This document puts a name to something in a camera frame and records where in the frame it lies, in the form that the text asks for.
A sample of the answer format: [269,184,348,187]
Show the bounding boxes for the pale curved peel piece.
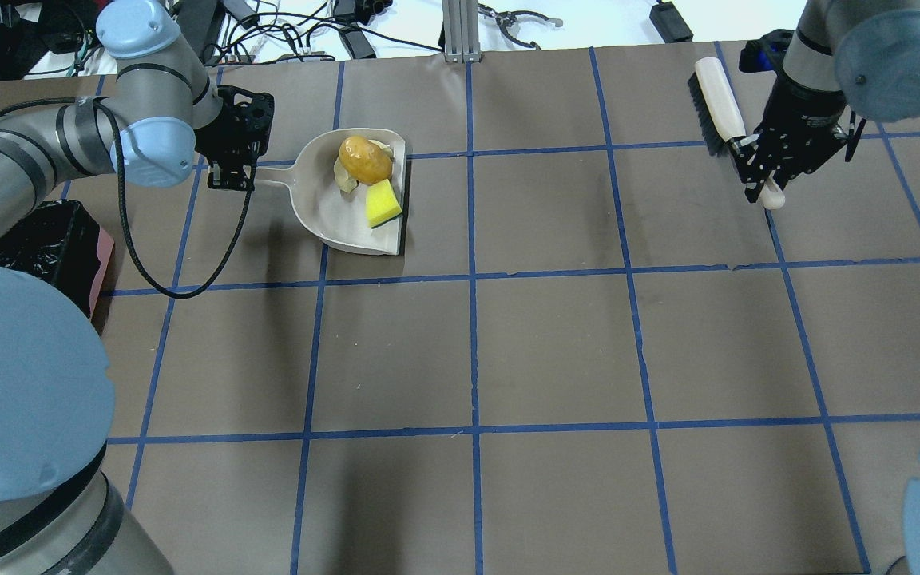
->
[334,141,395,195]

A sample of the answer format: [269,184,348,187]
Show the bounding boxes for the aluminium frame post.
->
[441,0,482,63]

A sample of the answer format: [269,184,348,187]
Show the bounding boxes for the beige hand brush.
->
[688,56,786,210]

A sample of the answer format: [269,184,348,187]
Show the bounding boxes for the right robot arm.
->
[725,1,920,574]

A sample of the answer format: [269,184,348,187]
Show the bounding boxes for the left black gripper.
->
[195,86,275,192]

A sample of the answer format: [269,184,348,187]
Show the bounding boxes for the beige plastic dustpan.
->
[256,128,408,256]

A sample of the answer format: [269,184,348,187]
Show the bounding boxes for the pink bin with black bag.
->
[0,200,116,318]

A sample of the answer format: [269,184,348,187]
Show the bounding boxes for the yellow sponge piece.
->
[365,179,404,228]

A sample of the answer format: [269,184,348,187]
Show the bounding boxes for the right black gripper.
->
[728,80,851,204]

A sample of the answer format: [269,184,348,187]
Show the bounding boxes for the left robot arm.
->
[0,1,274,574]

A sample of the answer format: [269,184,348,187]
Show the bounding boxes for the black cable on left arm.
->
[0,96,257,301]

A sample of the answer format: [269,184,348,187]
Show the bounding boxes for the brown potato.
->
[339,135,394,186]

